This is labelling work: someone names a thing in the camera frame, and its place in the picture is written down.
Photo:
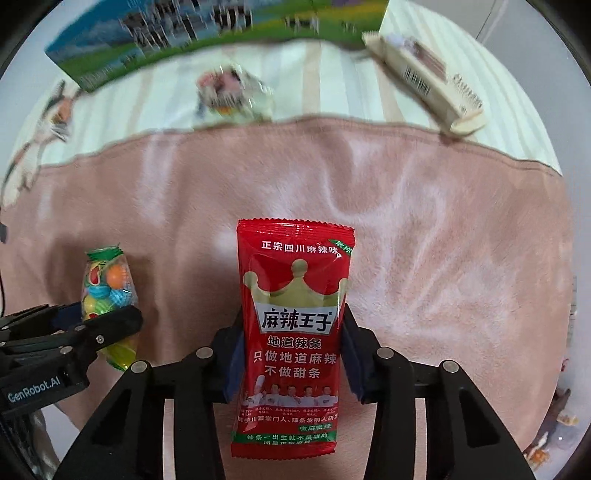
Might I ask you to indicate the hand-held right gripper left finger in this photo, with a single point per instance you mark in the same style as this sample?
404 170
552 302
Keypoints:
233 364

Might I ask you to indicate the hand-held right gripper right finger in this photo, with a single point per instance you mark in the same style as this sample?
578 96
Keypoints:
353 364

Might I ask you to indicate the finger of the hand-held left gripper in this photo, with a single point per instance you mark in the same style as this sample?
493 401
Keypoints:
41 318
111 327

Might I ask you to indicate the colourful candy bag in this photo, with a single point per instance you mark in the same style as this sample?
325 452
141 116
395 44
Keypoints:
108 281

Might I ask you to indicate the red snack packet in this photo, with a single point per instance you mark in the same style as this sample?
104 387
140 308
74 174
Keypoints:
291 369

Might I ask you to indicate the printed cardboard box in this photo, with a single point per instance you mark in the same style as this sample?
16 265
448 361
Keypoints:
207 32

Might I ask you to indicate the cat print blanket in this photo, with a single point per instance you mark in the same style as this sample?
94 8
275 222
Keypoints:
415 230

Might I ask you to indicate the dark wooden stool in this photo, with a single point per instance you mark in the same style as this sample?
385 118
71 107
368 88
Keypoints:
554 401

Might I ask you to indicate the clear white snack packet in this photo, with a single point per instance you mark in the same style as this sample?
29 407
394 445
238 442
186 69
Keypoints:
231 92

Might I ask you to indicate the cream biscuit box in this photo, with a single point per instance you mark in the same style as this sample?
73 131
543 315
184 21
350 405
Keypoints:
425 74

